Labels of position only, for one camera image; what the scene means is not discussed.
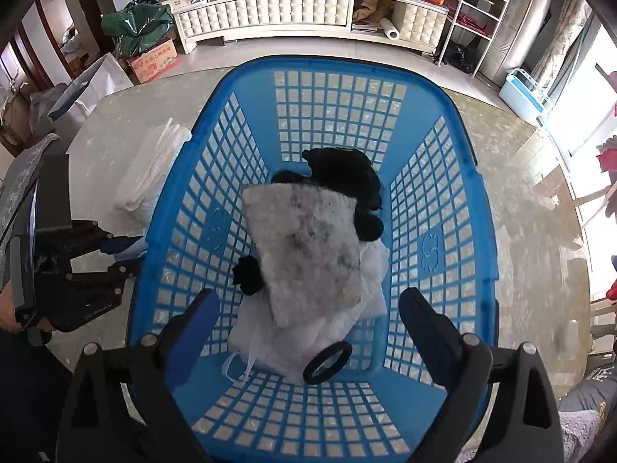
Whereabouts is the white quilted cloth bundle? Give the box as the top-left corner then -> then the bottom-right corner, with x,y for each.
114,118 -> 191,223

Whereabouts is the white fluffy towel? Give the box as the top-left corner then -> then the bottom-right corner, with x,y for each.
222,240 -> 389,385

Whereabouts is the black rubber ring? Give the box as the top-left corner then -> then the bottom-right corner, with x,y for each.
302,340 -> 354,386

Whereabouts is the grey stained felt pad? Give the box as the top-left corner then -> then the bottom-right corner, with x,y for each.
241,184 -> 361,328

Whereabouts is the blue plastic laundry basket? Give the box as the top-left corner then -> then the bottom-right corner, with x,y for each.
129,56 -> 498,462

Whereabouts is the black plush toy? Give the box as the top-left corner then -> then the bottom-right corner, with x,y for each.
231,146 -> 386,298

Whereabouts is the person's left hand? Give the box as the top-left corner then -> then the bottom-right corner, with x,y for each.
0,282 -> 22,333

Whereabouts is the grey chair with lace cover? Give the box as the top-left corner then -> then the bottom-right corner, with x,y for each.
0,134 -> 64,252

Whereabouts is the small white round object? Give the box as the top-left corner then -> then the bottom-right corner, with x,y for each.
561,319 -> 579,353

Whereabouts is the white paper shopping bag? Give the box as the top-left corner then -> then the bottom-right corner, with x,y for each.
47,53 -> 134,146

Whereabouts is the red printed cardboard box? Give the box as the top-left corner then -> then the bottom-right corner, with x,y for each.
129,39 -> 178,84

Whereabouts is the green plastic bag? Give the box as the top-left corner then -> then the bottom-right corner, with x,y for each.
101,3 -> 174,59

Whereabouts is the white tufted TV cabinet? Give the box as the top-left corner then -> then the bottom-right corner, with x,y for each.
172,0 -> 448,54

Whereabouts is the light blue storage box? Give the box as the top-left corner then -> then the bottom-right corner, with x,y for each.
499,68 -> 553,128

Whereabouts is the white metal shelf rack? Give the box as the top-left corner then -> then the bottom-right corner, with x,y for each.
435,0 -> 510,76

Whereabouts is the patterned curtain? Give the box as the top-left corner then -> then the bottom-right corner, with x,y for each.
531,0 -> 592,94

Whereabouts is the tall silver air conditioner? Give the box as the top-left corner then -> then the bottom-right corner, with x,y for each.
479,0 -> 551,90

